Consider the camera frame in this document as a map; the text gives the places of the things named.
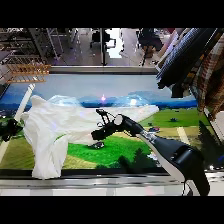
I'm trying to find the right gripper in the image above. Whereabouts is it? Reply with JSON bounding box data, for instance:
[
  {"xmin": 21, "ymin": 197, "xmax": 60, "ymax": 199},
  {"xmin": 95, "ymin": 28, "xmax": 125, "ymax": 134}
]
[{"xmin": 90, "ymin": 123, "xmax": 119, "ymax": 142}]

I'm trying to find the white long-sleeved shirt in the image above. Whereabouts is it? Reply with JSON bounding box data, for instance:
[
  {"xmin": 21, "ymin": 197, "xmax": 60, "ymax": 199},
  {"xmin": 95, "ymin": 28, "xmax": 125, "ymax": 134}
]
[{"xmin": 20, "ymin": 94, "xmax": 160, "ymax": 180}]

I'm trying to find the dark blue checked shirt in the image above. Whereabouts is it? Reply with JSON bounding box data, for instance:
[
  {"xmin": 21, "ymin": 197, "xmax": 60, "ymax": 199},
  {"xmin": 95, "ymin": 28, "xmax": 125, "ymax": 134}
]
[{"xmin": 155, "ymin": 27, "xmax": 222, "ymax": 100}]

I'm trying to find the brown checked shirt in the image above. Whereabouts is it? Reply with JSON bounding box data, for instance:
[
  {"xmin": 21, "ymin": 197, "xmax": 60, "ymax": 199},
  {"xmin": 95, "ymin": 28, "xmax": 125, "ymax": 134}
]
[{"xmin": 190, "ymin": 33, "xmax": 224, "ymax": 122}]

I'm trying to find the silver frame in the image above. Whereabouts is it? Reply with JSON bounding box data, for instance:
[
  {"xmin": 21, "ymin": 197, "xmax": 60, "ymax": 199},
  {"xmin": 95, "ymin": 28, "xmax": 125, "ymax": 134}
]
[{"xmin": 0, "ymin": 65, "xmax": 224, "ymax": 197}]

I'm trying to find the black cable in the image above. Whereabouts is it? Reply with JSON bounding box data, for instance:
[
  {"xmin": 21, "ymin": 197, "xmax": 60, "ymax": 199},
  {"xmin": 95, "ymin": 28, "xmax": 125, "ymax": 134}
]
[{"xmin": 181, "ymin": 179, "xmax": 194, "ymax": 197}]

